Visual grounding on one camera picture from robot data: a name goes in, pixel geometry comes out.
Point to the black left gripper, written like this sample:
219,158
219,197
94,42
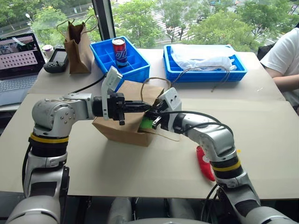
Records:
115,106

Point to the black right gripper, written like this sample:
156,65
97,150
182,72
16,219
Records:
161,117

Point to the green plush toy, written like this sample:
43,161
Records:
145,123

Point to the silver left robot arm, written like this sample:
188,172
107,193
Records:
50,114

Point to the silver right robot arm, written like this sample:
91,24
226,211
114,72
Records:
219,137

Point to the white plastic bag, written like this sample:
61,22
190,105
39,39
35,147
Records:
203,57

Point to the tall upright brown paper bag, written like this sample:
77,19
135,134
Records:
78,54

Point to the blue divided plastic crate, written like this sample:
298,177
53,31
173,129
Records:
137,66

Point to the red and blue soda can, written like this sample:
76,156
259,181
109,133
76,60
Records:
120,54

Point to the blue shallow plastic crate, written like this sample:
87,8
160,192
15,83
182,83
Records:
205,75

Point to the red snack packet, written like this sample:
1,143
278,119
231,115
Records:
203,163

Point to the black handheld controller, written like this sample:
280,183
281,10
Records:
56,61

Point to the grey rounded shape under table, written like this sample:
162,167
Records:
182,208
120,210

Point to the white cup with purple print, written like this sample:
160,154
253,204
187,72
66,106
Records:
47,51

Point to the open laptop computer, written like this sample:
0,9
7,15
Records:
16,70

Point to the black chair back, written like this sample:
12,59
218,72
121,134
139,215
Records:
265,52

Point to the person in white shirt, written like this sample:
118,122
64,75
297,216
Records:
286,53

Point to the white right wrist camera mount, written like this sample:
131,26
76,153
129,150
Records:
172,99

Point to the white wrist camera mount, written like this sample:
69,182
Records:
112,80
172,99

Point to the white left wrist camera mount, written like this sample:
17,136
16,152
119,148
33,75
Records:
112,80

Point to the dark window frame pillar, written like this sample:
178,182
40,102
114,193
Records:
105,16

